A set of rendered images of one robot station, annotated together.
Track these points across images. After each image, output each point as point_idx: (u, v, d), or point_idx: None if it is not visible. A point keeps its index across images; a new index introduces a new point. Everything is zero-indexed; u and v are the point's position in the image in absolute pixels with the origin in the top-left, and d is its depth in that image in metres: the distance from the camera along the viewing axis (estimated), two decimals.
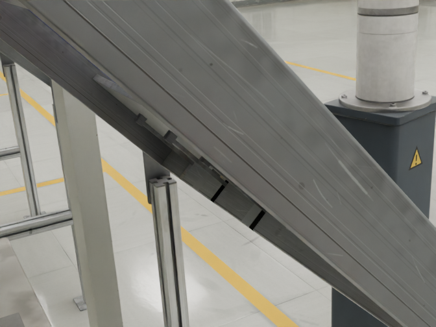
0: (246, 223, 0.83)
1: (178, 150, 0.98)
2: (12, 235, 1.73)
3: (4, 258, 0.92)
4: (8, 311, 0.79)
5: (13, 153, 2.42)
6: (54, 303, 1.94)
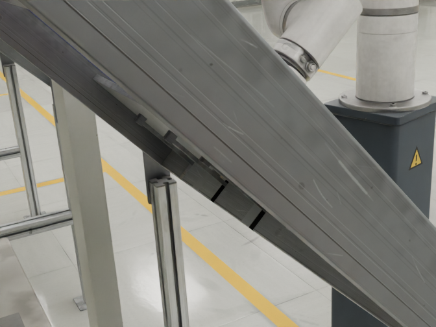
0: (246, 223, 0.83)
1: (178, 150, 0.98)
2: (12, 235, 1.73)
3: (4, 258, 0.92)
4: (8, 311, 0.79)
5: (13, 153, 2.42)
6: (54, 303, 1.94)
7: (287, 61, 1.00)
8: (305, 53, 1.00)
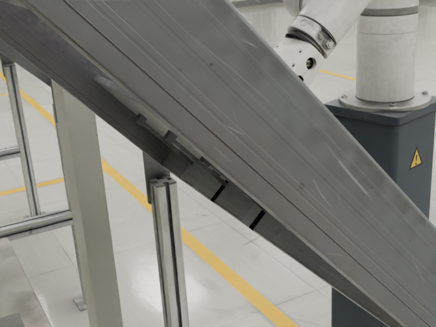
0: (246, 223, 0.83)
1: (178, 150, 0.98)
2: (12, 235, 1.73)
3: (4, 258, 0.92)
4: (8, 311, 0.79)
5: (13, 153, 2.42)
6: (54, 303, 1.94)
7: (305, 38, 1.01)
8: (322, 30, 1.01)
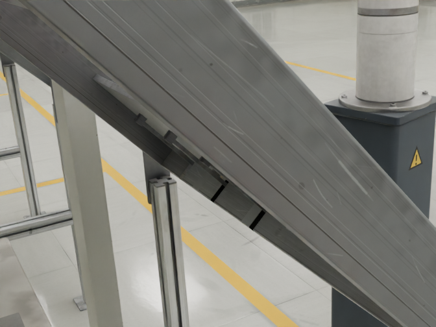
0: (246, 223, 0.83)
1: (178, 150, 0.98)
2: (12, 235, 1.73)
3: (4, 258, 0.92)
4: (8, 311, 0.79)
5: (13, 153, 2.42)
6: (54, 303, 1.94)
7: None
8: None
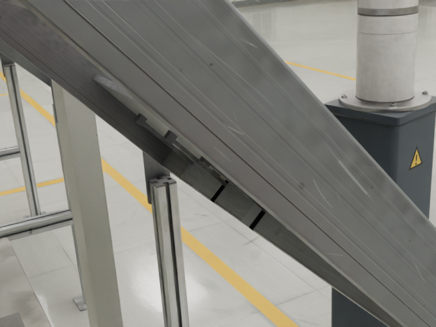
0: (246, 223, 0.83)
1: (178, 150, 0.98)
2: (12, 235, 1.73)
3: (4, 258, 0.92)
4: (8, 311, 0.79)
5: (13, 153, 2.42)
6: (54, 303, 1.94)
7: None
8: None
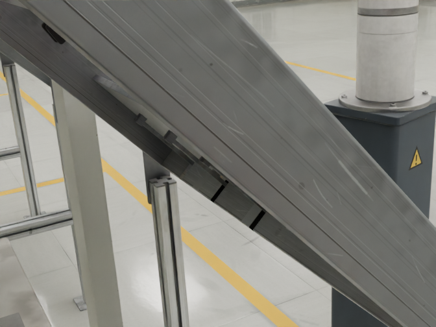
0: (246, 223, 0.83)
1: (178, 150, 0.98)
2: (12, 235, 1.73)
3: (4, 258, 0.92)
4: (8, 311, 0.79)
5: (13, 153, 2.42)
6: (54, 303, 1.94)
7: None
8: None
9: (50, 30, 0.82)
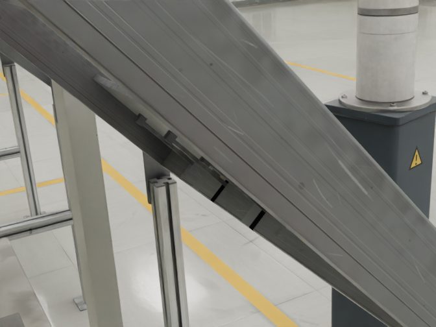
0: (246, 223, 0.83)
1: (178, 150, 0.98)
2: (12, 235, 1.73)
3: (4, 258, 0.92)
4: (8, 311, 0.79)
5: (13, 153, 2.42)
6: (54, 303, 1.94)
7: None
8: None
9: None
